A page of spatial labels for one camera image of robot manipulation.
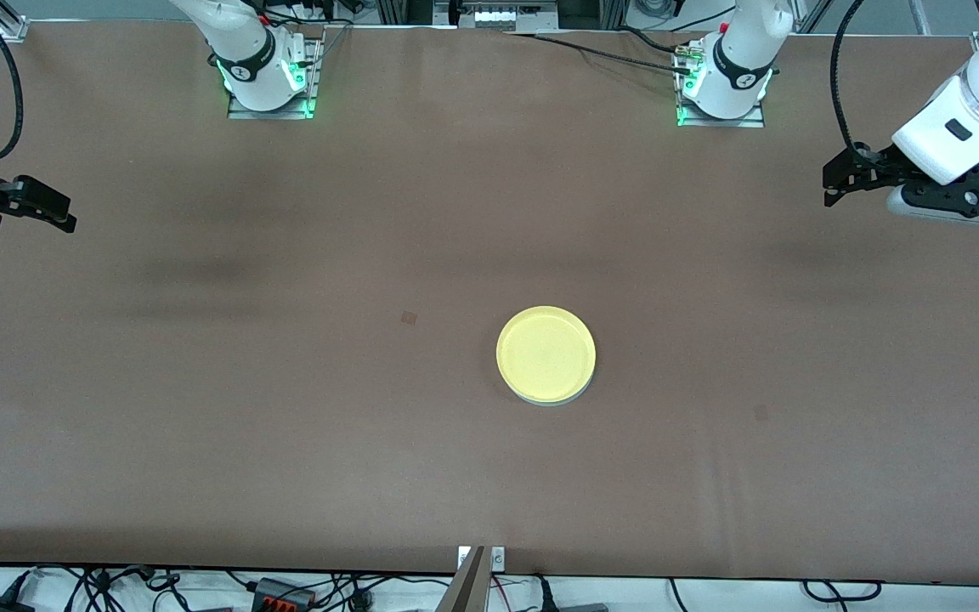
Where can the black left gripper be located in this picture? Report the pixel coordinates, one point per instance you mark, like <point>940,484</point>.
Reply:
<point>879,164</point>

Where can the yellow round plate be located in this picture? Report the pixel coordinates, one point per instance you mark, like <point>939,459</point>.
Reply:
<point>546,353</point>

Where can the pale green round plate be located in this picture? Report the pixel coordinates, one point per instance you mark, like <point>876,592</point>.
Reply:
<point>553,403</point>

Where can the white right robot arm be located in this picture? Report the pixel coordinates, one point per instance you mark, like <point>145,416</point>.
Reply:
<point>243,59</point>

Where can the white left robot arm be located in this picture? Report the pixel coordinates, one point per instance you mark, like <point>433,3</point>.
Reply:
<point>740,59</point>

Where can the grey connector box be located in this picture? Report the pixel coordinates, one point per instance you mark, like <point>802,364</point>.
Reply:
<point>498,17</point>

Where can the black orange power strip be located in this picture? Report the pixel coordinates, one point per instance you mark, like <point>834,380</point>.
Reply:
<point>281,595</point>

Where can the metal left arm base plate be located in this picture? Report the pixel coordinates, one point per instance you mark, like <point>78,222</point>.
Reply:
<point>719,123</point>

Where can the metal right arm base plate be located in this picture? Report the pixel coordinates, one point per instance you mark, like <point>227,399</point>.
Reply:
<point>268,115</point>

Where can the white metal bracket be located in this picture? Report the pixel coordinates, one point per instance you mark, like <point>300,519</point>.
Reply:
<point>463,557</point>
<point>498,558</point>

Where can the grey camera stand post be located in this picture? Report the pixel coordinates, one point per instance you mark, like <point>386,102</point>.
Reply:
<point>466,591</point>

